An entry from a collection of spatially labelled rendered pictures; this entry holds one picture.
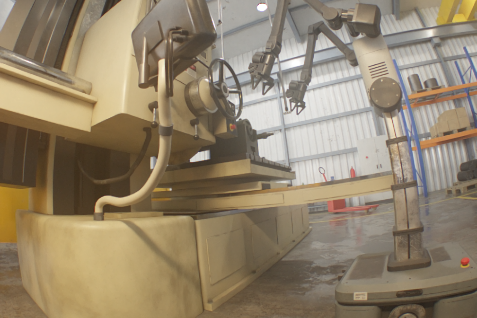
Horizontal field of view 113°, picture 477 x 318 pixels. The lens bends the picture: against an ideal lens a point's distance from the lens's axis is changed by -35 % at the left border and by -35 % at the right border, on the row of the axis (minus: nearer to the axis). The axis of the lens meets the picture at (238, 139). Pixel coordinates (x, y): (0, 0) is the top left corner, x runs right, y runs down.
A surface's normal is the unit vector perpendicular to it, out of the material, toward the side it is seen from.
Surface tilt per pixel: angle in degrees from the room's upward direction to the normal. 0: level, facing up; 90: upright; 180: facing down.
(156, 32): 110
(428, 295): 90
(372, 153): 90
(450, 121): 90
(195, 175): 90
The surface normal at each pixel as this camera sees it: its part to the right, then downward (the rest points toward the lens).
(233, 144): -0.46, -0.18
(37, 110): 0.88, -0.18
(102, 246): 0.52, -0.26
